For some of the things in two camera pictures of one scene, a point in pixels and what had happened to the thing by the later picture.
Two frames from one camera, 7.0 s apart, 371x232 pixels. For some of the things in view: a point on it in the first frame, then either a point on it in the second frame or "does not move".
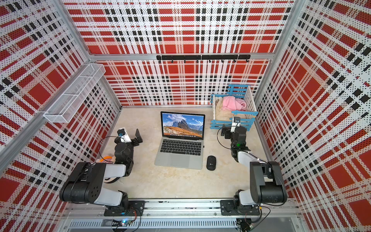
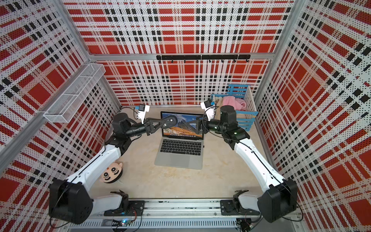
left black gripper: [135, 141] -> [152, 129]
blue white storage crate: [238, 103] does not move
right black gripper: [228, 131] -> [204, 121]
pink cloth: [231, 102] does not move
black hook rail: [209, 57] does not move
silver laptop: [183, 137] does not move
